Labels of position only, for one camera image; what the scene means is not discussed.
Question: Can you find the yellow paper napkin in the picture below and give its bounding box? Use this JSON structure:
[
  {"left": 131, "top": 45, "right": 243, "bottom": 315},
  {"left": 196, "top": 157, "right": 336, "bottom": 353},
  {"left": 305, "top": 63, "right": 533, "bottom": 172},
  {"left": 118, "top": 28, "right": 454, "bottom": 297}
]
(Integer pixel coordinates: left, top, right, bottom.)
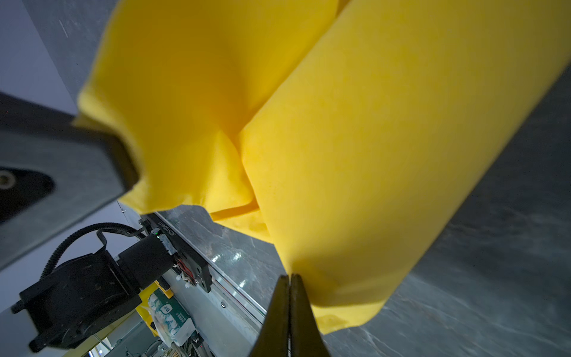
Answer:
[{"left": 77, "top": 1, "right": 570, "bottom": 334}]

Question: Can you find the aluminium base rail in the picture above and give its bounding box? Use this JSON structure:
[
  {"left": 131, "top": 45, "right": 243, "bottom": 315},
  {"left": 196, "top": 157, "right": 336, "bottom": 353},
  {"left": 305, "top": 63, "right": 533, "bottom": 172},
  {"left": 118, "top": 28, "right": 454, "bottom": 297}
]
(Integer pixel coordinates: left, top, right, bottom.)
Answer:
[{"left": 147, "top": 206, "right": 285, "bottom": 356}]

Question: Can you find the yellow green package below table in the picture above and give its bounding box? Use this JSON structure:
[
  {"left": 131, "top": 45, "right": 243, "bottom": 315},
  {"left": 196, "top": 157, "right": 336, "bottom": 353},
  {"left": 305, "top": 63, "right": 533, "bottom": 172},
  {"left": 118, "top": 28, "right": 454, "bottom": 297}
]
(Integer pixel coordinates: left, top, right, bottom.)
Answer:
[{"left": 135, "top": 284, "right": 196, "bottom": 347}]

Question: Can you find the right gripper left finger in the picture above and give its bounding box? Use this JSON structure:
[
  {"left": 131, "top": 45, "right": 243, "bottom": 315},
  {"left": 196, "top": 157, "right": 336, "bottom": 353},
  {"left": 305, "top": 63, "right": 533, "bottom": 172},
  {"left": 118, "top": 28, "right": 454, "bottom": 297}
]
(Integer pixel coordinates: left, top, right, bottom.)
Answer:
[{"left": 249, "top": 275, "right": 290, "bottom": 357}]

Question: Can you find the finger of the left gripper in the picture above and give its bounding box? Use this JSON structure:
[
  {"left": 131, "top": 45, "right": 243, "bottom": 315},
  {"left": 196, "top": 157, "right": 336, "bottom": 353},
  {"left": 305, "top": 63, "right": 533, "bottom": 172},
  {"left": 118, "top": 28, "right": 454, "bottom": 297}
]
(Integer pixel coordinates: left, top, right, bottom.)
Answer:
[{"left": 1, "top": 93, "right": 139, "bottom": 269}]

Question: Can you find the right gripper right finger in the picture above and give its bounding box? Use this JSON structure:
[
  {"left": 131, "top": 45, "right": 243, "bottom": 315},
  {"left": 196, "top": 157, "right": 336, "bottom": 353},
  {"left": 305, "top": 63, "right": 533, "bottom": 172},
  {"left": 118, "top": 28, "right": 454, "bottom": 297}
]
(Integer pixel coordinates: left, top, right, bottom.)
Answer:
[{"left": 289, "top": 275, "right": 330, "bottom": 357}]

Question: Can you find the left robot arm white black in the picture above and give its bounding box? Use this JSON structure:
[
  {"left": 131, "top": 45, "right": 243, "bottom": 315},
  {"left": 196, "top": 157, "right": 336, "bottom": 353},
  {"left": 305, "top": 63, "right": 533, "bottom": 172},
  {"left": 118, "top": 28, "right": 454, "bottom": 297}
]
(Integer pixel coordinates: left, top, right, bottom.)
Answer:
[{"left": 1, "top": 94, "right": 212, "bottom": 354}]

